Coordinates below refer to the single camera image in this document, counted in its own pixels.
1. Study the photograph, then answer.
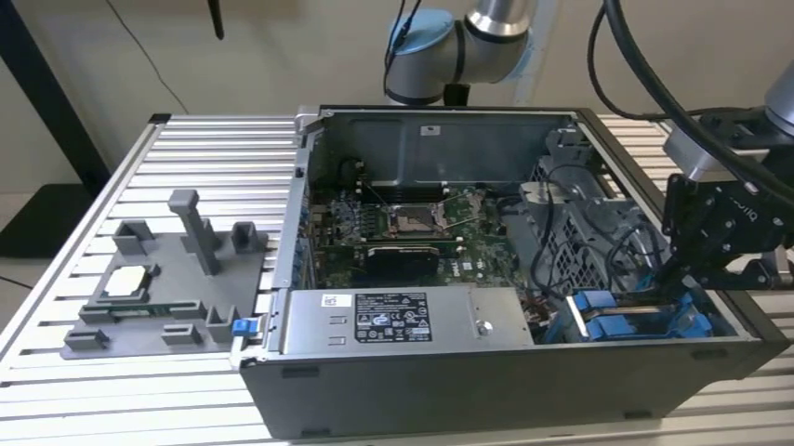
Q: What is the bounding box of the perforated metal drive cage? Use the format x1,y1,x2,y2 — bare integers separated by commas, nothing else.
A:
513,155,675,298

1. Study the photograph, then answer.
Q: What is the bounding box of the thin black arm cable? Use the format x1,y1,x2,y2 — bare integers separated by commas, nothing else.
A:
587,0,706,124

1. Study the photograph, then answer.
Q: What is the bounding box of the CPU socket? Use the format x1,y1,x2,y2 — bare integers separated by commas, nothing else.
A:
384,203,449,234

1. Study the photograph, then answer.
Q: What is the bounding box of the green motherboard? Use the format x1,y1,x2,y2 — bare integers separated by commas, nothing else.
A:
307,185,532,290

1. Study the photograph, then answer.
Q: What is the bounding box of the black RAM slot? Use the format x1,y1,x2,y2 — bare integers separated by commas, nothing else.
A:
361,235,465,247
356,181,449,197

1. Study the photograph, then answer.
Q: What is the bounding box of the black open PC case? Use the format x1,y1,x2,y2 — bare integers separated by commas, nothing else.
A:
228,104,792,440

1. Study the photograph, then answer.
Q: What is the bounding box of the black stand pole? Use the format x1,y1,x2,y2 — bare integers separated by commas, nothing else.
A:
0,0,114,187

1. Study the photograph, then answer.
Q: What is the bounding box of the grey disk bay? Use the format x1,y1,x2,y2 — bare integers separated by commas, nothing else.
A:
567,278,739,343

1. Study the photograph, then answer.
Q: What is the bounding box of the thin black wall cable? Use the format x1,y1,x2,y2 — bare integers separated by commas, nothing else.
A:
104,0,191,115

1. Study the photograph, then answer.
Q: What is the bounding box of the long black case cable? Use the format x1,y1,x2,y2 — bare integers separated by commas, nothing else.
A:
531,162,564,299

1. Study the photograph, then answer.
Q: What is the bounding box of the black hanging rod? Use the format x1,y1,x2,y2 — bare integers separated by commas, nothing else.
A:
204,0,227,42

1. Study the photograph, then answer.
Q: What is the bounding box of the black graphics card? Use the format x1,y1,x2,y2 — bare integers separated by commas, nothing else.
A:
363,245,443,285

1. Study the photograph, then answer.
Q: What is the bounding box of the silver power supply unit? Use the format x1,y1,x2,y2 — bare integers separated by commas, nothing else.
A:
279,285,536,353

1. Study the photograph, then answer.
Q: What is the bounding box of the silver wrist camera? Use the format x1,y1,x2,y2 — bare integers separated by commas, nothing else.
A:
662,128,734,181

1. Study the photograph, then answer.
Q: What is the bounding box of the black stand base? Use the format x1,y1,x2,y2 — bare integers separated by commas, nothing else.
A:
0,183,96,259

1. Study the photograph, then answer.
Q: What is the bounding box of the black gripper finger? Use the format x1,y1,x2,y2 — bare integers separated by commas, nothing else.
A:
655,248,706,301
699,257,794,293

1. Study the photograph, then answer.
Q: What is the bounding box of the black disk power wire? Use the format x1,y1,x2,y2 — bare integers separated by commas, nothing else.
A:
606,221,675,292

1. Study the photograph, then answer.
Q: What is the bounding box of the grey parts rack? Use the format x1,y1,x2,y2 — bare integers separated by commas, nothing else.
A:
60,189,272,361

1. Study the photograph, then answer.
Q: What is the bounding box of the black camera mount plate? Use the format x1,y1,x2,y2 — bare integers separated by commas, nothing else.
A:
659,172,708,253

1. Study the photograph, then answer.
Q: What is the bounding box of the silver CPU chip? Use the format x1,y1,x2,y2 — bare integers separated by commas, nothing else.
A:
101,266,150,296

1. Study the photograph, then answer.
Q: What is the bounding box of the black cable at arm joint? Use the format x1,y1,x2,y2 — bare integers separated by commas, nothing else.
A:
383,0,424,94

